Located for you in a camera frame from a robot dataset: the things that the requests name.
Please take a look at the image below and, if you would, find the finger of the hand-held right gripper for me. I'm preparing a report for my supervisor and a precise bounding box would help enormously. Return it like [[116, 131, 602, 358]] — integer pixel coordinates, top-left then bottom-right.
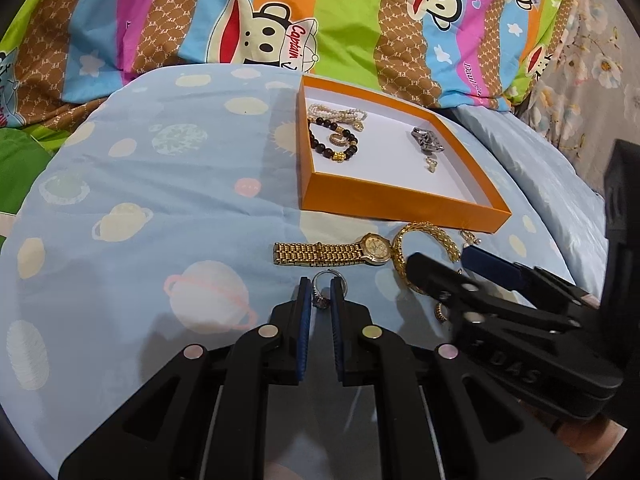
[[406, 252, 624, 419], [461, 246, 602, 319]]

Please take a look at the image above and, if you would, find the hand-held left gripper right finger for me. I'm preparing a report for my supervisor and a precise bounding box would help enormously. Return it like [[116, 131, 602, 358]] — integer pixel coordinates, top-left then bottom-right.
[[329, 279, 587, 480]]

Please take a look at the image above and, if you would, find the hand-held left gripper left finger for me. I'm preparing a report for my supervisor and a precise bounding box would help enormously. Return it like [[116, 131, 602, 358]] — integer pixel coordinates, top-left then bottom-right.
[[57, 276, 313, 480]]

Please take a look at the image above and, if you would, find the silver gemstone ring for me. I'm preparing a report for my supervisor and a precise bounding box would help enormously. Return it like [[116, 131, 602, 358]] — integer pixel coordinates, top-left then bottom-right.
[[311, 269, 346, 309]]

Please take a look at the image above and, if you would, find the gold chain bracelet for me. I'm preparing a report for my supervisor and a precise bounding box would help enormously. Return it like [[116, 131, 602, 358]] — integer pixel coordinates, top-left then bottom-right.
[[391, 221, 462, 295]]

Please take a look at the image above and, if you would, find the orange jewelry box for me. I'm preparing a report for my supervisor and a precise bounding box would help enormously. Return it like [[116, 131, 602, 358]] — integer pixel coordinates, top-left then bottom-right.
[[298, 75, 512, 234]]

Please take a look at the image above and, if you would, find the person's right hand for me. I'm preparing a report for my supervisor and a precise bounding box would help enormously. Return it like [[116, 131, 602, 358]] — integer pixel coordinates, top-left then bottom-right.
[[530, 400, 632, 467]]

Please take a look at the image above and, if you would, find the gold wristwatch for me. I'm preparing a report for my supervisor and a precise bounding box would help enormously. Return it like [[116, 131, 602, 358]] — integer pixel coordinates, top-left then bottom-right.
[[273, 232, 393, 267]]

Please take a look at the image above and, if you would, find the light blue pillow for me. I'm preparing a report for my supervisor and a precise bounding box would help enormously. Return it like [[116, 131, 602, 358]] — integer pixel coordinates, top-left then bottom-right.
[[447, 105, 608, 301]]

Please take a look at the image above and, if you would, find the silver watch band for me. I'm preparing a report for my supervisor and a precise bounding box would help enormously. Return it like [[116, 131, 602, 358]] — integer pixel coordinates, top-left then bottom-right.
[[411, 127, 446, 153]]

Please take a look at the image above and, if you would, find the grey floral cloth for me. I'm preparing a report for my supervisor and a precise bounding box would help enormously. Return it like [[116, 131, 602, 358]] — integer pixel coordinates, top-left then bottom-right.
[[517, 0, 640, 196]]

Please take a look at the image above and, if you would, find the light blue planet print quilt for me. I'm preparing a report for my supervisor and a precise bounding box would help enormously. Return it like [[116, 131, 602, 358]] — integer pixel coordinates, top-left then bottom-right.
[[0, 62, 551, 480]]

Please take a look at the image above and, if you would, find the striped cartoon monkey blanket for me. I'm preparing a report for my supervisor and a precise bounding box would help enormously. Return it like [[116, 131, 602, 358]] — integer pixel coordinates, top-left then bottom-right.
[[0, 0, 586, 226]]

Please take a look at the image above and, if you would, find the black bead bracelet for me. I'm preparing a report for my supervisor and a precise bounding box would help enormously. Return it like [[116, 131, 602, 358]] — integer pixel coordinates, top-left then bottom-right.
[[308, 117, 360, 163]]

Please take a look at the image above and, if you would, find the pearl bracelet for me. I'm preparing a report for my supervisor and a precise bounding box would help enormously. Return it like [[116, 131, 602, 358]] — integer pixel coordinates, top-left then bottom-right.
[[307, 103, 368, 131]]

